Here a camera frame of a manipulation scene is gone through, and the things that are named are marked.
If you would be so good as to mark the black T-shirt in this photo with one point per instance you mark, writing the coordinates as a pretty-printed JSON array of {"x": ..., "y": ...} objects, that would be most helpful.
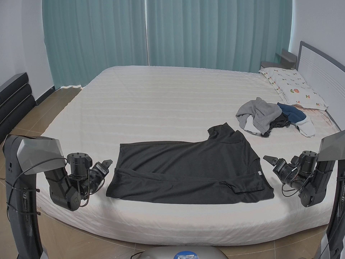
[{"x": 188, "y": 169}]

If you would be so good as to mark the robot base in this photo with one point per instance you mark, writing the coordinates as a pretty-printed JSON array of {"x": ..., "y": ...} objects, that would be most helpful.
[{"x": 161, "y": 254}]

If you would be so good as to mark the pile of clothes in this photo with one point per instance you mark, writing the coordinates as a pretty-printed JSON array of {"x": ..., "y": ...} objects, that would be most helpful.
[{"x": 262, "y": 112}]

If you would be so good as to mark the blue-green curtain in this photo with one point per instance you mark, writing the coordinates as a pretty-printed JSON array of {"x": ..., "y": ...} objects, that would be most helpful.
[
  {"x": 215, "y": 26},
  {"x": 94, "y": 31}
]

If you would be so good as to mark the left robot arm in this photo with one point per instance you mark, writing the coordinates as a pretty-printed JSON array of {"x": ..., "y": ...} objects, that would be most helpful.
[{"x": 24, "y": 187}]

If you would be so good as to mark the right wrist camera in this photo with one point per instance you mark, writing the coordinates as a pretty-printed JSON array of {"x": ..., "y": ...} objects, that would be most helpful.
[{"x": 295, "y": 160}]

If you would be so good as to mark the grey bedside table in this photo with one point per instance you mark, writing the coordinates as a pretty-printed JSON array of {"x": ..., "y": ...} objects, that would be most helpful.
[{"x": 280, "y": 61}]

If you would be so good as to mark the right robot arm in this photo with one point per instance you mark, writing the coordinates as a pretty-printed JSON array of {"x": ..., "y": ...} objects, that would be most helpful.
[{"x": 323, "y": 171}]

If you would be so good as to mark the white printed pillow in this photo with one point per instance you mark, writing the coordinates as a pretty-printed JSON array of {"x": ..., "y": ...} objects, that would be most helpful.
[{"x": 293, "y": 86}]

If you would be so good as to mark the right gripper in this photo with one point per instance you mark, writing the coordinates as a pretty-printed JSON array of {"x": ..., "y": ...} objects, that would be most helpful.
[{"x": 282, "y": 167}]

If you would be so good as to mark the bed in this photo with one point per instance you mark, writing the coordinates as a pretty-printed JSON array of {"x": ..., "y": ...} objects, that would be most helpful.
[{"x": 167, "y": 101}]

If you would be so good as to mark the black chest of drawers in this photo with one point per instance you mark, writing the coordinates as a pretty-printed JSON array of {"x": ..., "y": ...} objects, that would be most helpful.
[{"x": 14, "y": 101}]

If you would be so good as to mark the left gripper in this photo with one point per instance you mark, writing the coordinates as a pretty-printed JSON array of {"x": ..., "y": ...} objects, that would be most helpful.
[{"x": 99, "y": 170}]

